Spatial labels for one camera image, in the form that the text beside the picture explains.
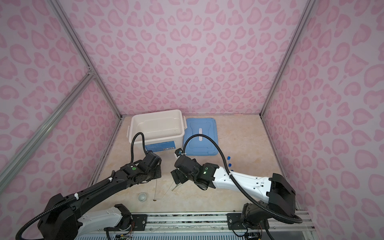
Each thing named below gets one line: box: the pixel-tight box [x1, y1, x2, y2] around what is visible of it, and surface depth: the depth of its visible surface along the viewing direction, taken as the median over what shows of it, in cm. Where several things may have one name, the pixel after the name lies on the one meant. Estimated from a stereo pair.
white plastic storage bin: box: [126, 109, 188, 152], surface depth 99 cm
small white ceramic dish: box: [137, 193, 147, 202], surface depth 80 cm
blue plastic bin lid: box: [183, 118, 219, 156], surface depth 112 cm
